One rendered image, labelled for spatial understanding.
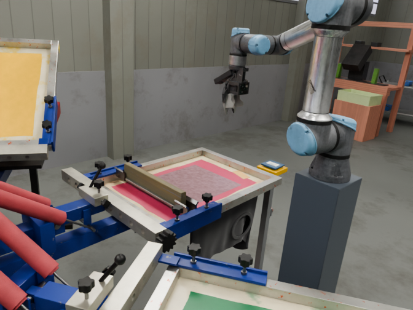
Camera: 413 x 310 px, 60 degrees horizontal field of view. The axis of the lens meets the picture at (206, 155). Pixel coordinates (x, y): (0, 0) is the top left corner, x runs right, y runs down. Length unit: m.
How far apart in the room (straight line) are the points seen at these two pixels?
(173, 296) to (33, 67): 1.52
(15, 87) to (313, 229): 1.59
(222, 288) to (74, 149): 3.64
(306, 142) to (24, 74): 1.54
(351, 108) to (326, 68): 5.46
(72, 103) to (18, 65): 2.26
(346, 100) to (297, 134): 5.49
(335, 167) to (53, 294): 0.97
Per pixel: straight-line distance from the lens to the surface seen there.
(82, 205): 1.41
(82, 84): 4.44
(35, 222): 1.33
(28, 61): 2.24
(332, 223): 1.37
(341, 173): 1.36
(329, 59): 1.18
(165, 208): 1.54
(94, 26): 4.47
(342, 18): 1.17
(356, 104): 6.58
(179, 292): 1.13
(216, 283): 1.15
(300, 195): 1.40
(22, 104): 2.00
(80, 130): 4.55
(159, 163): 1.94
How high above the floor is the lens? 1.70
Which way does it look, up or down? 20 degrees down
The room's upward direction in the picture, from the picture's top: 4 degrees clockwise
